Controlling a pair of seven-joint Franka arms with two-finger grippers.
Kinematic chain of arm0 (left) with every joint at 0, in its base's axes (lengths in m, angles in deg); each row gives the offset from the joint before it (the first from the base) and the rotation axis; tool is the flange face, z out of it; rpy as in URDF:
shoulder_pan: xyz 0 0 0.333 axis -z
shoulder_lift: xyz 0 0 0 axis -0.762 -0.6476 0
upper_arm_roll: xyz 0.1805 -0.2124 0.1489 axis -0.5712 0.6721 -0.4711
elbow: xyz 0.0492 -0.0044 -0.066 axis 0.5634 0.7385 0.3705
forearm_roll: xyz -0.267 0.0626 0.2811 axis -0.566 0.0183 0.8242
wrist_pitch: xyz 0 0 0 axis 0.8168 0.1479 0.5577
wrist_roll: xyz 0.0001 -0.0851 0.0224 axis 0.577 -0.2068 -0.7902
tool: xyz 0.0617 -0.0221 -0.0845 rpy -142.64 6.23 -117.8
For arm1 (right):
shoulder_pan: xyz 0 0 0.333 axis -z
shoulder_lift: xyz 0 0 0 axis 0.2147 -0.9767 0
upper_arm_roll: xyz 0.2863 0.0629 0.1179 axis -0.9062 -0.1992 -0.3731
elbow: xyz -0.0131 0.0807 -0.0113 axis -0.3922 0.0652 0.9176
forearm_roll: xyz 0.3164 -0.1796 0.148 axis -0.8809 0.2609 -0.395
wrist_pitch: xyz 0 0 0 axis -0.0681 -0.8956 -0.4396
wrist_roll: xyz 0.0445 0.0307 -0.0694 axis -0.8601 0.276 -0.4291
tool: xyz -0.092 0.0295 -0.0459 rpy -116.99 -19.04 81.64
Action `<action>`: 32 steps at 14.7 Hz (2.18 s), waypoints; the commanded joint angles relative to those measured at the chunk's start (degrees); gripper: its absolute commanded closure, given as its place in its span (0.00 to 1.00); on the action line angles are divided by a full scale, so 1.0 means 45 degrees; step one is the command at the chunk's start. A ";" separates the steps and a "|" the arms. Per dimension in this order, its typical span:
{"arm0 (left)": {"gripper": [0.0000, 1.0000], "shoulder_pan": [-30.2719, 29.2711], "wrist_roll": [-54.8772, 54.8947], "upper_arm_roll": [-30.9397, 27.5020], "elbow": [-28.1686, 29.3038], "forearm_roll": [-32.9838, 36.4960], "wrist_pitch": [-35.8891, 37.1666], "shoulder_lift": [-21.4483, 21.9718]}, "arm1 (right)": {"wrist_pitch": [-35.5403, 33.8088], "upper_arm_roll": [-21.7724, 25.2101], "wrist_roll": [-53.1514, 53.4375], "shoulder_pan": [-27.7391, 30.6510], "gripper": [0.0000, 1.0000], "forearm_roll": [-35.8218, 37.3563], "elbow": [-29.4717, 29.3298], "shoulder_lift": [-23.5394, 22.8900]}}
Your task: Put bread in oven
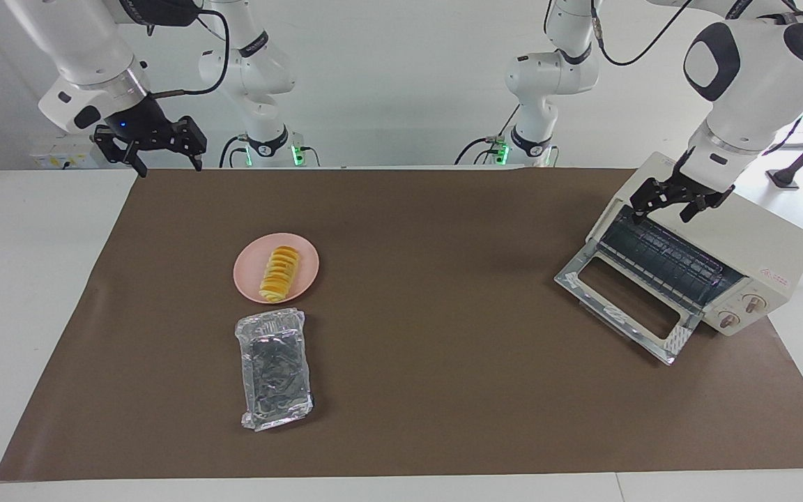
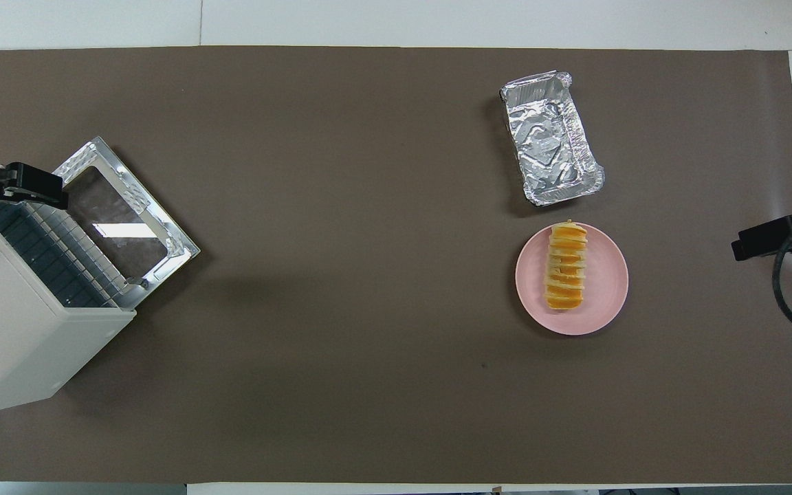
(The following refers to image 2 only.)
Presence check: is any sliced yellow bread loaf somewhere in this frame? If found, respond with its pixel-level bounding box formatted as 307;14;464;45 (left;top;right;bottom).
543;219;589;311

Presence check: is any aluminium foil tray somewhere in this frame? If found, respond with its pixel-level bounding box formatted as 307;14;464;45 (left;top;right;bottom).
499;70;606;207

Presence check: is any white toaster oven body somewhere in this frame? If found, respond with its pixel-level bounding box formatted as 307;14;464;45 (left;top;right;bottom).
0;205;138;420

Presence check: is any pink round plate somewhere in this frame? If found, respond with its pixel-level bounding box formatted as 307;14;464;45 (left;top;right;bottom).
515;222;630;336

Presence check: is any brown paper table mat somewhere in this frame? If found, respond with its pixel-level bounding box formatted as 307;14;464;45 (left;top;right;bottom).
0;46;792;485

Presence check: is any metal oven wire rack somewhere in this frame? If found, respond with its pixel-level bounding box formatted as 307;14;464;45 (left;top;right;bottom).
0;201;127;309

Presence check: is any glass oven door metal frame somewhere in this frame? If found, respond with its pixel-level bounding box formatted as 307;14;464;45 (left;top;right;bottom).
52;136;201;309

